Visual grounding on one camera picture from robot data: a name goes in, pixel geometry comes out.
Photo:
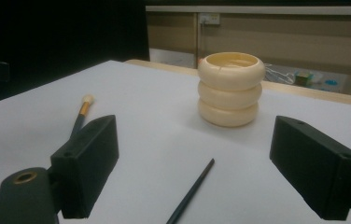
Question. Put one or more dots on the white wall outlet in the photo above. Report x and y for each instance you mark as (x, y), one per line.
(209, 18)

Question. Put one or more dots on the black makeup brush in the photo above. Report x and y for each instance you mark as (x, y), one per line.
(85, 109)
(192, 191)

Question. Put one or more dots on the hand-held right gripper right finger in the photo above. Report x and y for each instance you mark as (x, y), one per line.
(316, 168)

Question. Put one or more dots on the beige wooden desk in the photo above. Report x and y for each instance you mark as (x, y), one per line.
(273, 40)

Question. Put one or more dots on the green box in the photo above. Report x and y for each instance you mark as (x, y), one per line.
(303, 78)

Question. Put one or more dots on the white table cover sheet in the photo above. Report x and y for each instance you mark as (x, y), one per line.
(151, 102)

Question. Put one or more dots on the cream ribbed brush holder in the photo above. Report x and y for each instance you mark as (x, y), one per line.
(229, 93)

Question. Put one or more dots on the blue disc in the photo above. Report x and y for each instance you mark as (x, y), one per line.
(331, 82)

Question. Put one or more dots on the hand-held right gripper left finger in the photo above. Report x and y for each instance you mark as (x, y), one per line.
(86, 161)

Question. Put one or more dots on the black curtain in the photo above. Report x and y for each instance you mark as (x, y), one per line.
(55, 31)

